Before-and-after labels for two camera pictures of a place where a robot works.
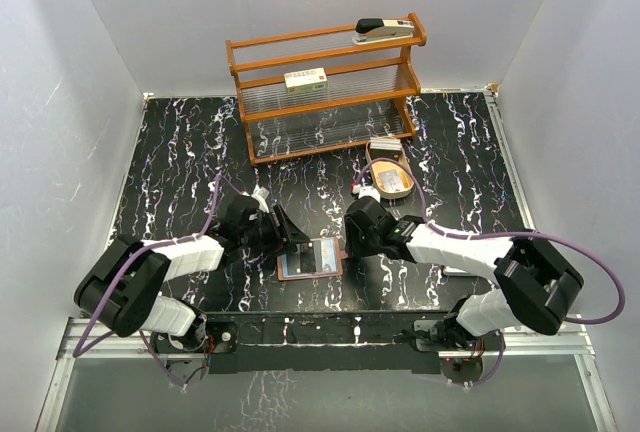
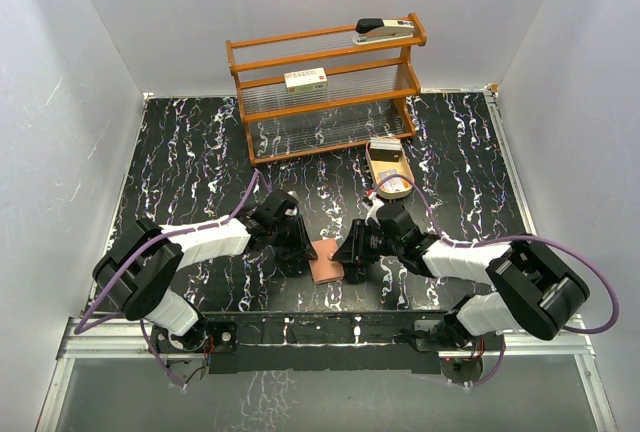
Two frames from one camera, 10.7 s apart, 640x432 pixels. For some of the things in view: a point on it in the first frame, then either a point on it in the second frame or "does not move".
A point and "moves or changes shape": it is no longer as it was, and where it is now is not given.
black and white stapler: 373,30 does not move
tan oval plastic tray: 390,178 does not move
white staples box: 306,81 does not move
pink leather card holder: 321,257 moves or changes shape
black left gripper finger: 289,230 → 306,247
